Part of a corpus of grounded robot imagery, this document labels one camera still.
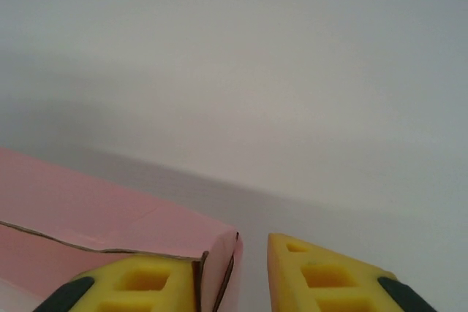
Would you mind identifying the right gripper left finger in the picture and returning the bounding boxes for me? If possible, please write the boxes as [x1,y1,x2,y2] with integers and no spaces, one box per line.
[34,255,200,312]

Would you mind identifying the pink paper box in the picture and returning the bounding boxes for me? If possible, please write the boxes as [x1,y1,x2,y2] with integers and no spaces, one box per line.
[0,146,245,312]

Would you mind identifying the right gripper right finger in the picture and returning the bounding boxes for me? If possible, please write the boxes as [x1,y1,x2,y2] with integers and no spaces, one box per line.
[266,232,437,312]

